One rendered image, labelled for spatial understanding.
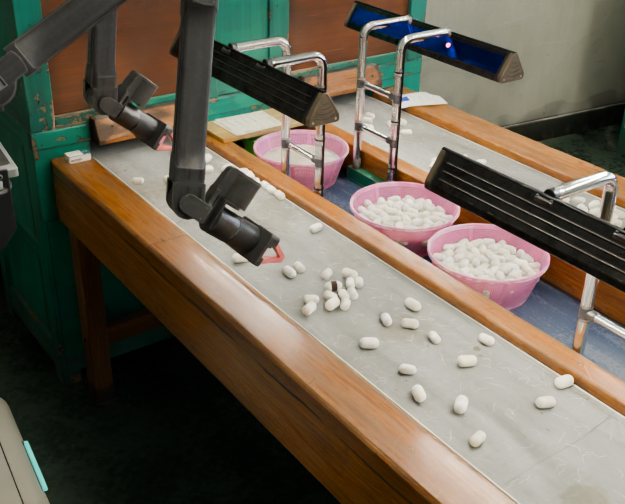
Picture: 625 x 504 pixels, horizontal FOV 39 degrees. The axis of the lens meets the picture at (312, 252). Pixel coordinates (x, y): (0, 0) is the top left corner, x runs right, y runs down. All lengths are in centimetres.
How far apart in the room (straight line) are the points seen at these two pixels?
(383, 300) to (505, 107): 288
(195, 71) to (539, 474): 86
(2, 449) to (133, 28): 113
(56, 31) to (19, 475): 106
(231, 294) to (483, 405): 55
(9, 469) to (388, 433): 103
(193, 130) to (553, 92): 344
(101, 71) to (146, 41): 47
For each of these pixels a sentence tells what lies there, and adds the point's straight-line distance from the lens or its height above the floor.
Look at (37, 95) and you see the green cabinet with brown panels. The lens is 238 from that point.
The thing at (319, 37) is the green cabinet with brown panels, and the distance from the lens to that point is 278.
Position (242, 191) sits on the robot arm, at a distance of 155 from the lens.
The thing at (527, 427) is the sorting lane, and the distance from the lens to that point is 152.
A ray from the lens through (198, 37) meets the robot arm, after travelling 151.
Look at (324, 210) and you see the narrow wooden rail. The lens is 209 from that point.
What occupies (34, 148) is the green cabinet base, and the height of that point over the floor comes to 80.
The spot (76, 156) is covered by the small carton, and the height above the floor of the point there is 78.
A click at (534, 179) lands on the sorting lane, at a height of 74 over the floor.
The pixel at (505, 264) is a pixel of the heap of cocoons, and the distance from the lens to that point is 197.
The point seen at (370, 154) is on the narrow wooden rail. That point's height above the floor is 76.
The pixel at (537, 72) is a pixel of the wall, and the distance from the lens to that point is 466.
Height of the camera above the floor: 168
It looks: 29 degrees down
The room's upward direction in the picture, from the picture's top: 2 degrees clockwise
